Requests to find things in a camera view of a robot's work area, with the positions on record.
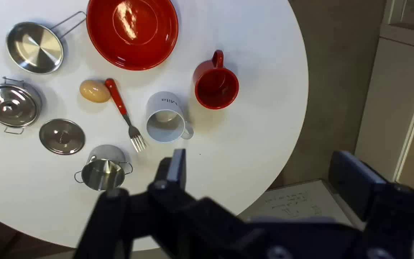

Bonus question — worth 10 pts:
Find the round white table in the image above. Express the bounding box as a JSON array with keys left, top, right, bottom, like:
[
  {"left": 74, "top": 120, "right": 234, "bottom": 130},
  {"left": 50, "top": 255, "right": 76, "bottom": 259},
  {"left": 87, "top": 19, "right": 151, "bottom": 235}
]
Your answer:
[{"left": 0, "top": 0, "right": 309, "bottom": 248}]

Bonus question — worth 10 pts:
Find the red handled fork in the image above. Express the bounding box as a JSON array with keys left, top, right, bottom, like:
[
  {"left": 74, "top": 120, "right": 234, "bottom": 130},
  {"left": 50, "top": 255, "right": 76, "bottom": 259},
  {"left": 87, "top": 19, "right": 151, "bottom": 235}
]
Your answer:
[{"left": 105, "top": 78, "right": 145, "bottom": 153}]

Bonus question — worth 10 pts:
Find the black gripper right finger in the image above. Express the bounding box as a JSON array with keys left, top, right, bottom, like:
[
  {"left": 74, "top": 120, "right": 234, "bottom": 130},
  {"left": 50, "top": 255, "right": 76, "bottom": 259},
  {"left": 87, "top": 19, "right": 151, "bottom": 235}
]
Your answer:
[{"left": 329, "top": 152, "right": 386, "bottom": 221}]

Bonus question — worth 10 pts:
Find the steel pot with handles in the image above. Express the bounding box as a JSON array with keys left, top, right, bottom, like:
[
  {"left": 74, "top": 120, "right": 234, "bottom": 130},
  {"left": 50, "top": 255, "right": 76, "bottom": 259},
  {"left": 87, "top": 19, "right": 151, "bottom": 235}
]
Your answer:
[{"left": 0, "top": 77, "right": 43, "bottom": 136}]

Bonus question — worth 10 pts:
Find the red mug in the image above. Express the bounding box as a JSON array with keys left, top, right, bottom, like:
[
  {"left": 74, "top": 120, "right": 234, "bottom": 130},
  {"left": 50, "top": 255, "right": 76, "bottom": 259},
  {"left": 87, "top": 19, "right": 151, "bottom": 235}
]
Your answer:
[{"left": 192, "top": 49, "right": 238, "bottom": 110}]

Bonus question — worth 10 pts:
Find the small steel saucepan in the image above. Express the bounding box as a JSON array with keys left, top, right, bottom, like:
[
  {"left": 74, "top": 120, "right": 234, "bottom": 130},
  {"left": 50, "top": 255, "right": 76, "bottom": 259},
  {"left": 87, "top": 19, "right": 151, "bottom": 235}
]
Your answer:
[{"left": 73, "top": 144, "right": 133, "bottom": 192}]

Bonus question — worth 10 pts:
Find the white mug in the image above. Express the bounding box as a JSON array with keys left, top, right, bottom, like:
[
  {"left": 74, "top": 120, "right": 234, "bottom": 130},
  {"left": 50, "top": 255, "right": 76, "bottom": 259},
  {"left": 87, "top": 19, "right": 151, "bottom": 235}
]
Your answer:
[{"left": 145, "top": 91, "right": 194, "bottom": 143}]

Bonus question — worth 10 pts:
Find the small steel frying pan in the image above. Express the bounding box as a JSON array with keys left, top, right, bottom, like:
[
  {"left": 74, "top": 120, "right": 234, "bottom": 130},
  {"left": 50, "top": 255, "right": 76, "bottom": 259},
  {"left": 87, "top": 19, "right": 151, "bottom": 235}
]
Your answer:
[{"left": 5, "top": 11, "right": 86, "bottom": 74}]

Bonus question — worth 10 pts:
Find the red bowl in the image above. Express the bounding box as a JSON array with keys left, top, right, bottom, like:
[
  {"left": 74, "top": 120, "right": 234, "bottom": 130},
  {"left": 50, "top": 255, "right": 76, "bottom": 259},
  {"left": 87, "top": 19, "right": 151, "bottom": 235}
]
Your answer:
[{"left": 86, "top": 0, "right": 178, "bottom": 71}]

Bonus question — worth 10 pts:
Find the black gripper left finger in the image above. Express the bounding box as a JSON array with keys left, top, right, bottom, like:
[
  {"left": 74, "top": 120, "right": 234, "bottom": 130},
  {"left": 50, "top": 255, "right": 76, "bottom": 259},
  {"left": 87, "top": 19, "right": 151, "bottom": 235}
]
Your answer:
[{"left": 148, "top": 149, "right": 187, "bottom": 202}]

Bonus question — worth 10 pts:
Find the steel pot lid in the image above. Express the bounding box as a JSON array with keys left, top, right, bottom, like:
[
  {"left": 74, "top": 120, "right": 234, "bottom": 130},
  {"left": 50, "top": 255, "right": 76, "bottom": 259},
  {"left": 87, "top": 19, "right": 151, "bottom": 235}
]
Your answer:
[{"left": 38, "top": 118, "right": 86, "bottom": 156}]

